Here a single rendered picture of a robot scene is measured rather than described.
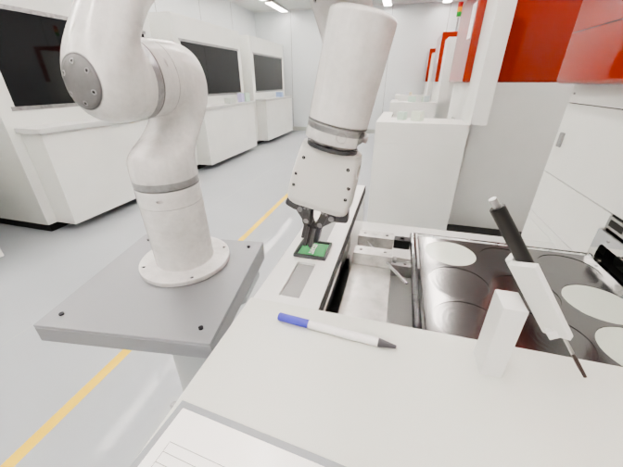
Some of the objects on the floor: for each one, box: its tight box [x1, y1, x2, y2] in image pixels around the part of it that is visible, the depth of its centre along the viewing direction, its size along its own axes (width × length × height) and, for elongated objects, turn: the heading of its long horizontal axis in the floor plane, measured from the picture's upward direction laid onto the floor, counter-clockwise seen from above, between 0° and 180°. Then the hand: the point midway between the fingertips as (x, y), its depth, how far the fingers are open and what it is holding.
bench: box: [147, 11, 257, 170], centre depth 499 cm, size 108×180×200 cm, turn 164°
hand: (311, 233), depth 51 cm, fingers closed
